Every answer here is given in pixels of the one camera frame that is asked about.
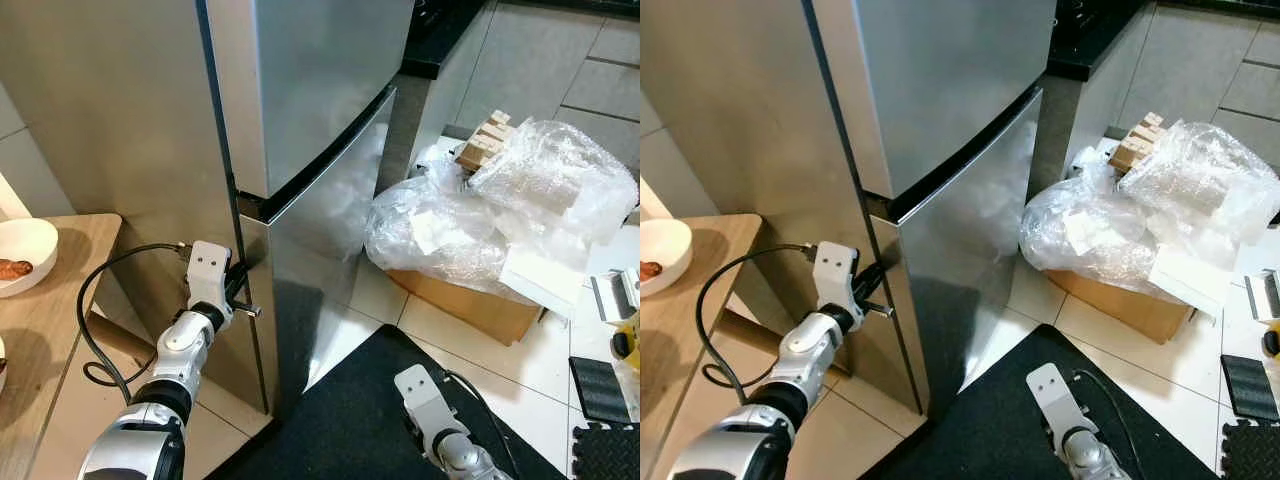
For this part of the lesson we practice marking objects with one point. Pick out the steel fridge door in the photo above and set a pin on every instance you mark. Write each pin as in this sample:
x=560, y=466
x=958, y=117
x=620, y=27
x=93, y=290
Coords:
x=320, y=260
x=950, y=270

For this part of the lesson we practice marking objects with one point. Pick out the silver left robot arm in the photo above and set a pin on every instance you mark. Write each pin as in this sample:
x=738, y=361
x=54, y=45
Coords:
x=810, y=350
x=180, y=350

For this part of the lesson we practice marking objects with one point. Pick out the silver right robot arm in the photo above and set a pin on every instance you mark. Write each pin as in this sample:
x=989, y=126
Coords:
x=455, y=455
x=1085, y=455

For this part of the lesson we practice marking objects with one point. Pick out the black floor mat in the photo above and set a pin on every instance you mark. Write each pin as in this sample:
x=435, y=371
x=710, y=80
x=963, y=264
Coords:
x=330, y=420
x=960, y=420

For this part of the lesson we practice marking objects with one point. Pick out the light wood table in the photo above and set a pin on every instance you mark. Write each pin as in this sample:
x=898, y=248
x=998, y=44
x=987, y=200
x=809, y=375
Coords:
x=670, y=330
x=60, y=330

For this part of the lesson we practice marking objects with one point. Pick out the white bowl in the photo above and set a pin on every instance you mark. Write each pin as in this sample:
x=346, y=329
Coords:
x=665, y=240
x=25, y=240

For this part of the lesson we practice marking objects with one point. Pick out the short orange sweet potato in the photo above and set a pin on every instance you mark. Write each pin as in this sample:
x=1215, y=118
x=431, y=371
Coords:
x=650, y=270
x=15, y=269

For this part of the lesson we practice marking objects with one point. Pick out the steel freezer door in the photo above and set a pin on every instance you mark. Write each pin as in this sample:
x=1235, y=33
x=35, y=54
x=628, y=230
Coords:
x=310, y=80
x=930, y=80

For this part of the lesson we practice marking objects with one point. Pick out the cardboard box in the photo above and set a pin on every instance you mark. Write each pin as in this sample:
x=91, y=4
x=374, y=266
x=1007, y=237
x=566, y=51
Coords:
x=1125, y=305
x=470, y=305

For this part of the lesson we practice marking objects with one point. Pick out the silver metal rack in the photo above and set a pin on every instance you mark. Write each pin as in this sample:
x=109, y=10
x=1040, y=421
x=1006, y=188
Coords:
x=1263, y=297
x=615, y=298

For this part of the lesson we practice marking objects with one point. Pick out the moulded pulp packaging tray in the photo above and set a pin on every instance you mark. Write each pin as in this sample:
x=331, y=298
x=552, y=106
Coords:
x=1135, y=148
x=482, y=145

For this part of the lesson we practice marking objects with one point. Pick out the black ribbed pad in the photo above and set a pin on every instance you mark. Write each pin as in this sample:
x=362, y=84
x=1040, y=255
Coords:
x=1250, y=387
x=600, y=390

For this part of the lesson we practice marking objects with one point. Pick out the black foam floor tile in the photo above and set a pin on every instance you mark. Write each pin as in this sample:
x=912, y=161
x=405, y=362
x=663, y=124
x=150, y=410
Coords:
x=1250, y=455
x=605, y=455

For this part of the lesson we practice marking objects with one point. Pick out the clear plastic wrap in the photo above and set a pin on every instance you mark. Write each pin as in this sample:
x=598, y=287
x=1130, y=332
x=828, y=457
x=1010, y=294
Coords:
x=1195, y=190
x=540, y=190

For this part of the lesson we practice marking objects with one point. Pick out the black kitchen countertop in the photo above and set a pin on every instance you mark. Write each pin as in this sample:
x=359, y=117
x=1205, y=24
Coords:
x=1090, y=50
x=450, y=50

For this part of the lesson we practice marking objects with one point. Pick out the grey kitchen cabinet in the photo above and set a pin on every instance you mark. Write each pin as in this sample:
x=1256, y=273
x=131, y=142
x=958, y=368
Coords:
x=1180, y=75
x=540, y=70

